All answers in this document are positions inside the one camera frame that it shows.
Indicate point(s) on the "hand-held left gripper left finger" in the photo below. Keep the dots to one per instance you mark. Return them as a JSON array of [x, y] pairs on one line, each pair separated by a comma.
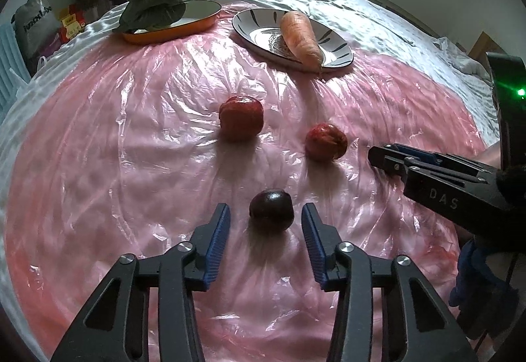
[[213, 247]]

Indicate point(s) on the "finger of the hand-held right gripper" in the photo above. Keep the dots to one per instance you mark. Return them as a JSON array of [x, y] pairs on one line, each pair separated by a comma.
[[419, 154], [386, 160]]

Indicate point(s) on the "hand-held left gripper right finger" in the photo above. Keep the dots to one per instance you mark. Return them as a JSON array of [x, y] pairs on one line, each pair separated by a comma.
[[314, 247]]

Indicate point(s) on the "dark purple plum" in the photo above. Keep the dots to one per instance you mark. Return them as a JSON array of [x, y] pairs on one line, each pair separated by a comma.
[[271, 209]]

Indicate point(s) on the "person's right hand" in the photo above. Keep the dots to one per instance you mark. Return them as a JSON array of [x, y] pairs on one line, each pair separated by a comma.
[[480, 288]]

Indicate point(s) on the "red round fruit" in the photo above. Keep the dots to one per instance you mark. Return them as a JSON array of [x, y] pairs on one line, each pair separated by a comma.
[[241, 117], [326, 141]]

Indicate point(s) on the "crumpled white blanket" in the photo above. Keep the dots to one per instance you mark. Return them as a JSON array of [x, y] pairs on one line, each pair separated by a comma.
[[460, 58]]

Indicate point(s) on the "pink plastic sheet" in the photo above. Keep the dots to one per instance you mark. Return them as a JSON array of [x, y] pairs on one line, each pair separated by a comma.
[[123, 181]]

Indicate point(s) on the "wooden headboard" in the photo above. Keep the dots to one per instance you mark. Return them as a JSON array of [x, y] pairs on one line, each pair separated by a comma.
[[480, 44]]

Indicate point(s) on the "carrot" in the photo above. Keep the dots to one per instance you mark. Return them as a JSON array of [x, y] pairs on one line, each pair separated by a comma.
[[300, 37]]

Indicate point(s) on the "white bed sheet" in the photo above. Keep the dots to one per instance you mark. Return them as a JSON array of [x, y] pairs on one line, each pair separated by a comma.
[[349, 0]]

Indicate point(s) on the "black striped white plate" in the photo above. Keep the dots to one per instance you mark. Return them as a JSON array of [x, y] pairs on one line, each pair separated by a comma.
[[259, 27]]

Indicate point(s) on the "orange oval dish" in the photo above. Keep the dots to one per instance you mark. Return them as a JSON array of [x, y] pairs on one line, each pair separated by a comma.
[[201, 12]]

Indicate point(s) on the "leafy green vegetable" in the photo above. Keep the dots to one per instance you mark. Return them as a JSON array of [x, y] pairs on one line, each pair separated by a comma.
[[152, 8]]

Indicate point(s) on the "red yellow box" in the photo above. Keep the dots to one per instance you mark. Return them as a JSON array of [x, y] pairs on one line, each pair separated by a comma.
[[72, 25]]

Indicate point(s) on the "grey printed bag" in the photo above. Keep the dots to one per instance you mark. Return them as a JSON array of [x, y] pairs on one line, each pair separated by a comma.
[[37, 23]]

